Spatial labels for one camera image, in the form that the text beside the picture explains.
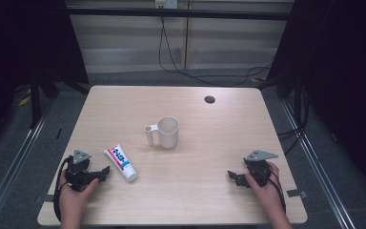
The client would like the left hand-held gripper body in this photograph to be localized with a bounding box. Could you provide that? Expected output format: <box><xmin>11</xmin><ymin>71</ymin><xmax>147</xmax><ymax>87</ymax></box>
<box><xmin>64</xmin><ymin>149</ymin><xmax>92</xmax><ymax>192</ymax></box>

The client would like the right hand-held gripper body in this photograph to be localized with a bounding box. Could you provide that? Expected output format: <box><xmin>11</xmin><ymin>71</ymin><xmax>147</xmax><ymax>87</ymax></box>
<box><xmin>243</xmin><ymin>149</ymin><xmax>279</xmax><ymax>188</ymax></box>

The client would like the white toothpaste tube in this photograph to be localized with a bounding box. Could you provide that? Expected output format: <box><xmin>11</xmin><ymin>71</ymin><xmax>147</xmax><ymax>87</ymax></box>
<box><xmin>103</xmin><ymin>143</ymin><xmax>138</xmax><ymax>183</ymax></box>

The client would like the white cup with handle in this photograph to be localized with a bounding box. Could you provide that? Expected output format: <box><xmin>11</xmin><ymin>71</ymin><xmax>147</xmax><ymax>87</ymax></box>
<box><xmin>144</xmin><ymin>115</ymin><xmax>180</xmax><ymax>150</ymax></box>

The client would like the person's right hand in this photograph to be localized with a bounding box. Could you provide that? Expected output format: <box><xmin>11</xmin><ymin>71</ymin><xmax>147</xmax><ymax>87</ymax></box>
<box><xmin>245</xmin><ymin>161</ymin><xmax>282</xmax><ymax>214</ymax></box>

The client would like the person's left hand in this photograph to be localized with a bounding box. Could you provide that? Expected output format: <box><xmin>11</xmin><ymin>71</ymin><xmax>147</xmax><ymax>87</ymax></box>
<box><xmin>58</xmin><ymin>169</ymin><xmax>100</xmax><ymax>215</ymax></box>

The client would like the grey tape strip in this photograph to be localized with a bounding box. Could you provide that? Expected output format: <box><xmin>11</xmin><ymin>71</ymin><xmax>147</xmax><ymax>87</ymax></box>
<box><xmin>286</xmin><ymin>188</ymin><xmax>308</xmax><ymax>199</ymax></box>
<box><xmin>33</xmin><ymin>193</ymin><xmax>60</xmax><ymax>204</ymax></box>

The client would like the black metal stand leg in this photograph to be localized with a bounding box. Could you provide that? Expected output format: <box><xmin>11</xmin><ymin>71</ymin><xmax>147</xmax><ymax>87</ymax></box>
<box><xmin>28</xmin><ymin>71</ymin><xmax>43</xmax><ymax>130</ymax></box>

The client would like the yellow floor tape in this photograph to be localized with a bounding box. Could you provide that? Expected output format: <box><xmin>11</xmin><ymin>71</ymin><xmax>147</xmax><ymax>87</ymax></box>
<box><xmin>16</xmin><ymin>94</ymin><xmax>32</xmax><ymax>108</ymax></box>

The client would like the dark curtain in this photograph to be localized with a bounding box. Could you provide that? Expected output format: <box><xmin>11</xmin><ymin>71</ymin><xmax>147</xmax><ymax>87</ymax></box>
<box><xmin>266</xmin><ymin>0</ymin><xmax>366</xmax><ymax>192</ymax></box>
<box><xmin>0</xmin><ymin>0</ymin><xmax>91</xmax><ymax>151</ymax></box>

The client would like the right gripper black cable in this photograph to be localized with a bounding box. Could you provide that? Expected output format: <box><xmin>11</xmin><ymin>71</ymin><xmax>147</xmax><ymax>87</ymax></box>
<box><xmin>257</xmin><ymin>161</ymin><xmax>288</xmax><ymax>215</ymax></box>

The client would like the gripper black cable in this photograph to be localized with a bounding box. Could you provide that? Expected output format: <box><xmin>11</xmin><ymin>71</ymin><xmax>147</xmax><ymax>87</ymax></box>
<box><xmin>257</xmin><ymin>161</ymin><xmax>288</xmax><ymax>215</ymax></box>
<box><xmin>52</xmin><ymin>155</ymin><xmax>74</xmax><ymax>223</ymax></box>

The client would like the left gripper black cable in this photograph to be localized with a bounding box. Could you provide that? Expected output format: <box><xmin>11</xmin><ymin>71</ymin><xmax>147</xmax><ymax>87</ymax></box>
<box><xmin>52</xmin><ymin>155</ymin><xmax>74</xmax><ymax>223</ymax></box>

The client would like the black floor cable bundle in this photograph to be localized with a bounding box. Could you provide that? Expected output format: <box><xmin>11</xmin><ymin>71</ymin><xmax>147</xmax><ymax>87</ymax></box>
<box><xmin>276</xmin><ymin>85</ymin><xmax>311</xmax><ymax>156</ymax></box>

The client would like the metal floor rail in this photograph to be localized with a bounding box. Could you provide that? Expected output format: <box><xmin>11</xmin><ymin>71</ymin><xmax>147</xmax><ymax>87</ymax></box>
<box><xmin>279</xmin><ymin>99</ymin><xmax>357</xmax><ymax>229</ymax></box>
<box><xmin>0</xmin><ymin>103</ymin><xmax>54</xmax><ymax>229</ymax></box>

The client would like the black hanging wall cable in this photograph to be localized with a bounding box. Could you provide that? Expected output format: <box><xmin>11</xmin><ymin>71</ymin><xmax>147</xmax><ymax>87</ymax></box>
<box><xmin>157</xmin><ymin>15</ymin><xmax>275</xmax><ymax>88</ymax></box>

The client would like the black horizontal frame bar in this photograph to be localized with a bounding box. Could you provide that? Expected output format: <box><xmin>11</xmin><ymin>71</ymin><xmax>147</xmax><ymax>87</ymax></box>
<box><xmin>66</xmin><ymin>7</ymin><xmax>295</xmax><ymax>22</ymax></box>

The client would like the white wall socket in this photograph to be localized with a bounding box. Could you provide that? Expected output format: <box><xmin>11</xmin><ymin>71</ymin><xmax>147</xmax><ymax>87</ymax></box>
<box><xmin>154</xmin><ymin>0</ymin><xmax>179</xmax><ymax>10</ymax></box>

